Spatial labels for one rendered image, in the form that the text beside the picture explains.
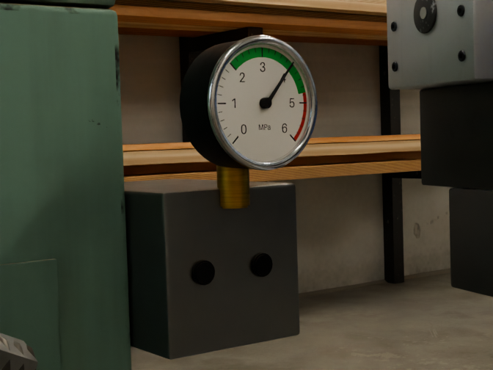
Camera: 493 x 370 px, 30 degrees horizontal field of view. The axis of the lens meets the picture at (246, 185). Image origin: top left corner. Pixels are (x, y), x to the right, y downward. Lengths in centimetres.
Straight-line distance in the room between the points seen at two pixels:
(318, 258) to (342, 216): 21
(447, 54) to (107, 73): 39
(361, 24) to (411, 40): 241
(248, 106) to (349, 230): 344
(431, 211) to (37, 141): 381
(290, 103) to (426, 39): 38
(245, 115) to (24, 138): 10
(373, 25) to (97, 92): 284
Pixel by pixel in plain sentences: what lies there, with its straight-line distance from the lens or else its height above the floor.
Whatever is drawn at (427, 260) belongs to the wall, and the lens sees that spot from 421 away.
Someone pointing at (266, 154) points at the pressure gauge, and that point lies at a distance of 43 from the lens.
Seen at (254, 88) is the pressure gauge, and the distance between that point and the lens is 43.
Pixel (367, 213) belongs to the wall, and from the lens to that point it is 393.
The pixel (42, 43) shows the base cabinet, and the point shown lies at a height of 69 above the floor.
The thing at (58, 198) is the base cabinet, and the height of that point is 62.
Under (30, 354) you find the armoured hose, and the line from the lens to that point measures 35.
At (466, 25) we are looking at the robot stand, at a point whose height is 73.
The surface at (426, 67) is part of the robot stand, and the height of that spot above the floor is 70.
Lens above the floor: 64
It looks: 3 degrees down
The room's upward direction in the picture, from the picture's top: 2 degrees counter-clockwise
